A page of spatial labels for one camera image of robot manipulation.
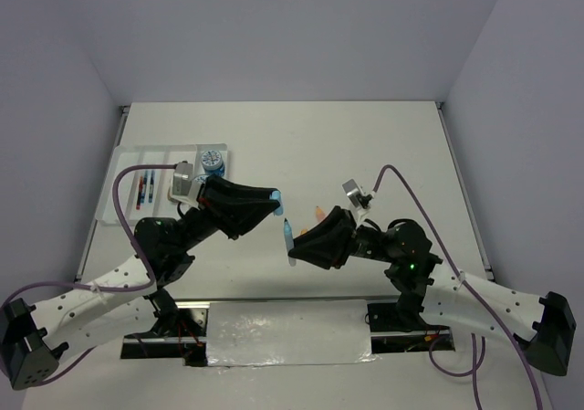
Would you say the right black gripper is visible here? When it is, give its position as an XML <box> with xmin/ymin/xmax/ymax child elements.
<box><xmin>287</xmin><ymin>204</ymin><xmax>397</xmax><ymax>268</ymax></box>

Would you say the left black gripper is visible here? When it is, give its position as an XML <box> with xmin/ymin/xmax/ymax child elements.
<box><xmin>176</xmin><ymin>173</ymin><xmax>279</xmax><ymax>253</ymax></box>

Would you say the light blue highlighter cap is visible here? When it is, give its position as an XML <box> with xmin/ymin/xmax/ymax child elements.
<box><xmin>270</xmin><ymin>190</ymin><xmax>284</xmax><ymax>216</ymax></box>

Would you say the teal pen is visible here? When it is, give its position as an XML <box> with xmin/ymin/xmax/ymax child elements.
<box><xmin>148</xmin><ymin>169</ymin><xmax>155</xmax><ymax>204</ymax></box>

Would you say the dark blue pen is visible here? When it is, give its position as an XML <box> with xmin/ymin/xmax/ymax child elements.
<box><xmin>141</xmin><ymin>171</ymin><xmax>148</xmax><ymax>205</ymax></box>

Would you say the red pen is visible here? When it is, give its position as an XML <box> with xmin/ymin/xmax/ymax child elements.
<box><xmin>135</xmin><ymin>175</ymin><xmax>142</xmax><ymax>211</ymax></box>

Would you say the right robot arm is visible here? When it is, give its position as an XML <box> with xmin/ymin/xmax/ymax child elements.
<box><xmin>285</xmin><ymin>206</ymin><xmax>576</xmax><ymax>376</ymax></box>

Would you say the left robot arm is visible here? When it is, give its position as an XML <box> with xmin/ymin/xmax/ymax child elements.
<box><xmin>1</xmin><ymin>176</ymin><xmax>282</xmax><ymax>391</ymax></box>

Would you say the white divided plastic tray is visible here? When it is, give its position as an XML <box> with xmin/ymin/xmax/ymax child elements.
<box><xmin>96</xmin><ymin>143</ymin><xmax>229</xmax><ymax>226</ymax></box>

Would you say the silver foil panel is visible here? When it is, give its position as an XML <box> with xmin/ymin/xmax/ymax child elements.
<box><xmin>206</xmin><ymin>300</ymin><xmax>375</xmax><ymax>367</ymax></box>

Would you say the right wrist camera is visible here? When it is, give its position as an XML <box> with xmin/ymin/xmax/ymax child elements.
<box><xmin>342</xmin><ymin>179</ymin><xmax>376</xmax><ymax>226</ymax></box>

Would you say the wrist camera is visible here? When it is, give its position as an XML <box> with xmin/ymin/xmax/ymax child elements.
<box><xmin>342</xmin><ymin>179</ymin><xmax>376</xmax><ymax>226</ymax></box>
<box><xmin>168</xmin><ymin>162</ymin><xmax>194</xmax><ymax>203</ymax></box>

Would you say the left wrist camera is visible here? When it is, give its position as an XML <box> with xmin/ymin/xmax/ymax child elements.
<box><xmin>168</xmin><ymin>162</ymin><xmax>194</xmax><ymax>203</ymax></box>

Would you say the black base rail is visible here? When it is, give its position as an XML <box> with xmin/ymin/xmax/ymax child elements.
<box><xmin>120</xmin><ymin>298</ymin><xmax>454</xmax><ymax>368</ymax></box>

